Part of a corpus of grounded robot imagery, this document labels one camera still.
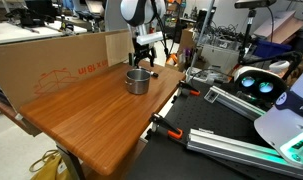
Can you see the black orange bar clamp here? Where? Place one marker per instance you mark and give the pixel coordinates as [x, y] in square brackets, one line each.
[166, 126]
[187, 87]

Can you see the black table leg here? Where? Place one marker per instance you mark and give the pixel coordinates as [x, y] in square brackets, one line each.
[72, 163]

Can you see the silver metal pole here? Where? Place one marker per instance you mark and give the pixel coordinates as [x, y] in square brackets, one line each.
[199, 40]

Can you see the black and white marker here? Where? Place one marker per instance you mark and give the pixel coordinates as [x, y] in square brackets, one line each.
[154, 74]

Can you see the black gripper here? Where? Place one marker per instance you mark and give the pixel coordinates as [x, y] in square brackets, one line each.
[143, 46]

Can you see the flat brown cardboard sheet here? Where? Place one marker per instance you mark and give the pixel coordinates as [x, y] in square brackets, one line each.
[41, 63]

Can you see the black perforated breadboard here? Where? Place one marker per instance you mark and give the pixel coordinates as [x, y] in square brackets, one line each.
[191, 113]

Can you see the small steel pot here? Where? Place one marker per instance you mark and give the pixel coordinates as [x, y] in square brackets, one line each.
[137, 85]

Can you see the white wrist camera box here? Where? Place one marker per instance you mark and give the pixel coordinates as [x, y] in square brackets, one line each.
[150, 38]

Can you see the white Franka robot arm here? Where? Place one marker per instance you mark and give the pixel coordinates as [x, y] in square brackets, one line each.
[284, 133]

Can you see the blue plastic bin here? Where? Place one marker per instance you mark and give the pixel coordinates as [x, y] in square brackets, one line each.
[269, 48]

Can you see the white VR headset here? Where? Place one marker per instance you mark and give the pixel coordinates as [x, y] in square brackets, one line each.
[257, 83]

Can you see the yellow bag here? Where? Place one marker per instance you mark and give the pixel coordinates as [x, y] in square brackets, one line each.
[51, 168]

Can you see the white background table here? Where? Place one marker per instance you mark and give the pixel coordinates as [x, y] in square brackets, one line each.
[11, 33]

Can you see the long aluminium extrusion rail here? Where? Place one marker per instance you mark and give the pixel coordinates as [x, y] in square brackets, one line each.
[236, 103]

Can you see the black camera on stand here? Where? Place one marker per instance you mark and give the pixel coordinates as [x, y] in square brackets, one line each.
[254, 3]

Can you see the black equipment on table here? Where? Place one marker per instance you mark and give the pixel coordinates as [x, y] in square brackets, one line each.
[24, 16]

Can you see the short aluminium extrusion rail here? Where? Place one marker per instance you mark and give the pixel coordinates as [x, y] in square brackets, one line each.
[237, 150]

